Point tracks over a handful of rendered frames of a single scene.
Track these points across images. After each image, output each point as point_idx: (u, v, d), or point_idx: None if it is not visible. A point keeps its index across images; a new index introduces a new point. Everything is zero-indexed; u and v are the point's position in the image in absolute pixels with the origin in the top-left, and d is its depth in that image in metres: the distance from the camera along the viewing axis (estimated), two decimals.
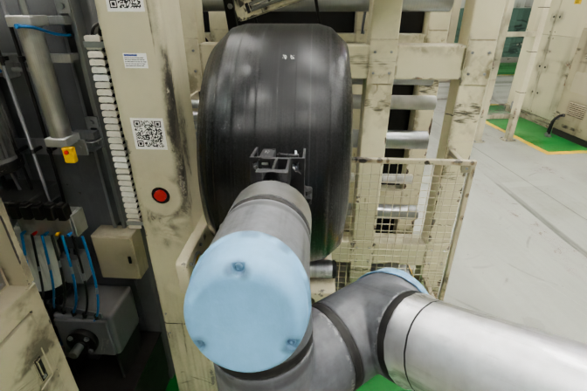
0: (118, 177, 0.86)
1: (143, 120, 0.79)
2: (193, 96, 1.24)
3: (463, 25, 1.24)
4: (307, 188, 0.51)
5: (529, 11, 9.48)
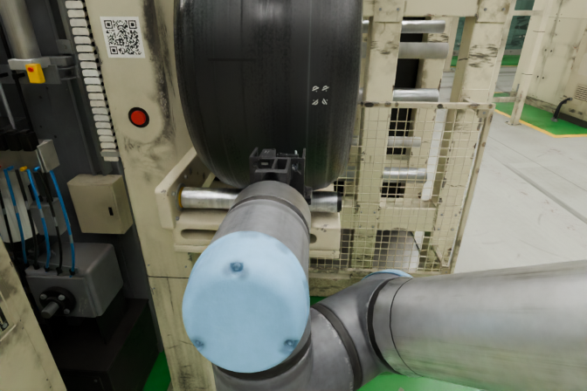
0: (89, 96, 0.75)
1: (116, 19, 0.67)
2: None
3: None
4: (307, 188, 0.51)
5: (533, 3, 9.36)
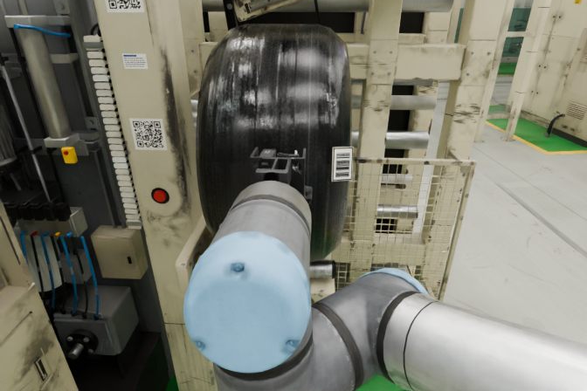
0: (117, 177, 0.87)
1: (143, 120, 0.79)
2: (193, 96, 1.24)
3: (463, 25, 1.24)
4: (307, 188, 0.51)
5: (529, 11, 9.48)
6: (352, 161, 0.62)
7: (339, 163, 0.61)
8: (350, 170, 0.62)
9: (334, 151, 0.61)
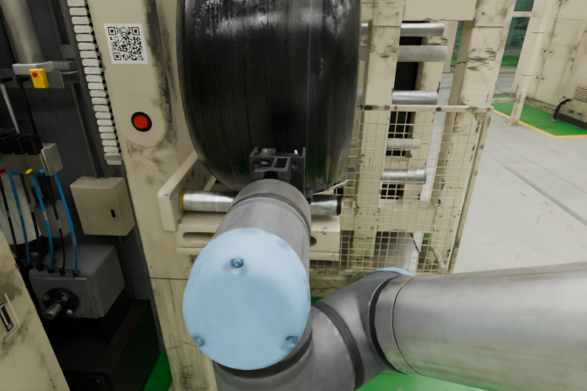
0: (93, 101, 0.76)
1: (120, 26, 0.68)
2: None
3: None
4: (307, 188, 0.51)
5: (532, 3, 9.38)
6: (346, 183, 0.73)
7: (334, 188, 0.73)
8: (343, 184, 0.74)
9: (330, 188, 0.71)
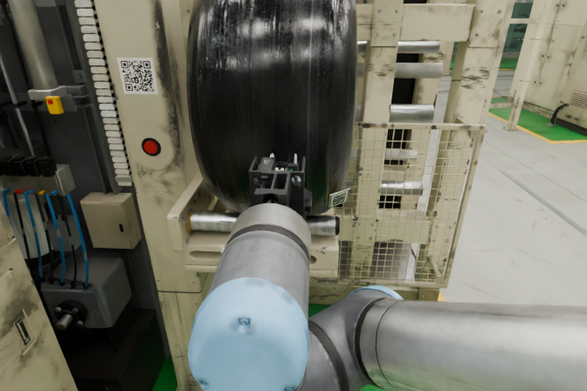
0: (105, 127, 0.81)
1: (132, 60, 0.73)
2: None
3: None
4: (307, 195, 0.51)
5: (531, 6, 9.42)
6: (348, 195, 0.69)
7: (335, 199, 0.69)
8: (346, 198, 0.70)
9: (332, 196, 0.67)
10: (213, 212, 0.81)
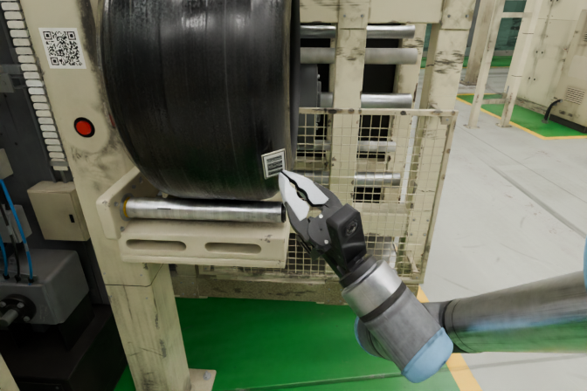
0: (34, 106, 0.75)
1: (55, 30, 0.67)
2: None
3: None
4: (298, 229, 0.57)
5: None
6: (285, 160, 0.59)
7: (271, 165, 0.59)
8: (284, 167, 0.60)
9: (264, 158, 0.57)
10: (151, 198, 0.75)
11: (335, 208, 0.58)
